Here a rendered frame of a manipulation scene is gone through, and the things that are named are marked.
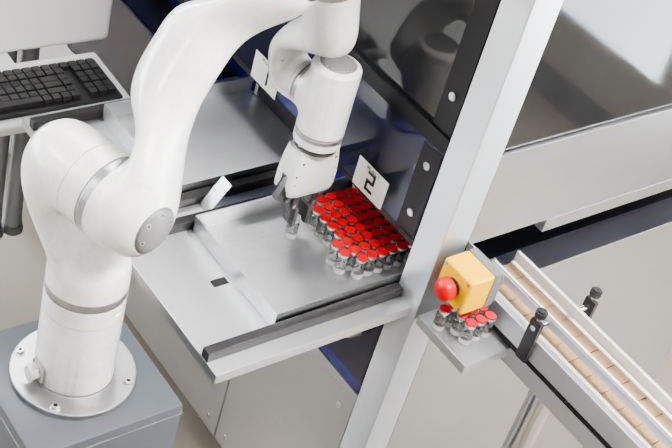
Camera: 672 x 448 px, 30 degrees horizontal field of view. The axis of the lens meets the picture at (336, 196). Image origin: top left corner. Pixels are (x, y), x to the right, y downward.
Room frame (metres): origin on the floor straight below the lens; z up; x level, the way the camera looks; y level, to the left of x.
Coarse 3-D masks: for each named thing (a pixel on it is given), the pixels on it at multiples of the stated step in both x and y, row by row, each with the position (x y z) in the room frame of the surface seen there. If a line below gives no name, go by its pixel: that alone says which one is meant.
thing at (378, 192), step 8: (360, 160) 1.80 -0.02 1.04; (360, 168) 1.79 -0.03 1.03; (368, 168) 1.78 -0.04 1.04; (360, 176) 1.79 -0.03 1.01; (368, 176) 1.78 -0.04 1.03; (376, 176) 1.76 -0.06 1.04; (360, 184) 1.78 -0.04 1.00; (368, 184) 1.77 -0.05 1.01; (376, 184) 1.76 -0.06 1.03; (384, 184) 1.75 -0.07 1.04; (376, 192) 1.75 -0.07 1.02; (384, 192) 1.74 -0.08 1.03; (376, 200) 1.75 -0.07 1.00
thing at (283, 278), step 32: (224, 224) 1.71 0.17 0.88; (256, 224) 1.74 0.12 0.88; (224, 256) 1.60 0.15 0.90; (256, 256) 1.65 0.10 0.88; (288, 256) 1.68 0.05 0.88; (320, 256) 1.70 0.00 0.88; (256, 288) 1.54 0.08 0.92; (288, 288) 1.60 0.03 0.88; (320, 288) 1.62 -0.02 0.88; (352, 288) 1.61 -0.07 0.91
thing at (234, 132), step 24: (216, 96) 2.09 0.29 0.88; (240, 96) 2.11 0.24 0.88; (120, 120) 1.92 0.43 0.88; (216, 120) 2.01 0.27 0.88; (240, 120) 2.03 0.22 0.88; (264, 120) 2.06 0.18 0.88; (192, 144) 1.91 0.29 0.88; (216, 144) 1.93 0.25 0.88; (240, 144) 1.96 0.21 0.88; (264, 144) 1.98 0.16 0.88; (192, 168) 1.84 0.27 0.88; (216, 168) 1.86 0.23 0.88; (240, 168) 1.88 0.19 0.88; (264, 168) 1.87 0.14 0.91
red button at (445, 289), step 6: (438, 282) 1.58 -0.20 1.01; (444, 282) 1.58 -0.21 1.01; (450, 282) 1.58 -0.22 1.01; (438, 288) 1.57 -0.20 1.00; (444, 288) 1.57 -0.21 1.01; (450, 288) 1.57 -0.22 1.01; (456, 288) 1.58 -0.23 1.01; (438, 294) 1.57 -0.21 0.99; (444, 294) 1.56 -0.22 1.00; (450, 294) 1.56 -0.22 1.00; (456, 294) 1.57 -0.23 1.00; (444, 300) 1.56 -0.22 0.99
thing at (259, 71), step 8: (256, 56) 2.03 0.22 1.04; (256, 64) 2.03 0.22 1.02; (264, 64) 2.01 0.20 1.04; (256, 72) 2.02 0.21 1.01; (264, 72) 2.01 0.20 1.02; (256, 80) 2.02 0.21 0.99; (264, 80) 2.00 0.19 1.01; (264, 88) 2.00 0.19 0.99; (272, 88) 1.98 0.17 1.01; (272, 96) 1.98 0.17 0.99
